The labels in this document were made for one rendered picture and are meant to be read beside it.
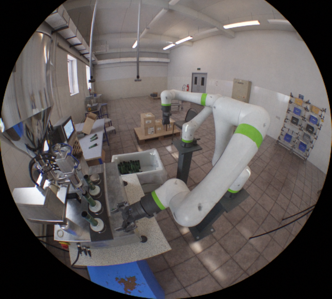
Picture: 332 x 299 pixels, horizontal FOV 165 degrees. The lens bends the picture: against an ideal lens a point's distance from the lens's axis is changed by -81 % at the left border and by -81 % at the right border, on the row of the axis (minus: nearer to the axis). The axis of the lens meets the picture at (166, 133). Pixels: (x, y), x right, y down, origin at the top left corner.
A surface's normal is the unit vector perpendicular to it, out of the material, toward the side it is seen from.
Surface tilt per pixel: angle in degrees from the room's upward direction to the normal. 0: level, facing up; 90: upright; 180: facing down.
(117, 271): 0
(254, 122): 41
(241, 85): 90
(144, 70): 90
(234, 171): 55
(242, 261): 0
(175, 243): 0
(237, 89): 90
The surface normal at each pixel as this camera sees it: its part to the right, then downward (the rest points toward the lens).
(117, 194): 0.01, -0.89
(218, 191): 0.06, -0.11
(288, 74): -0.90, 0.18
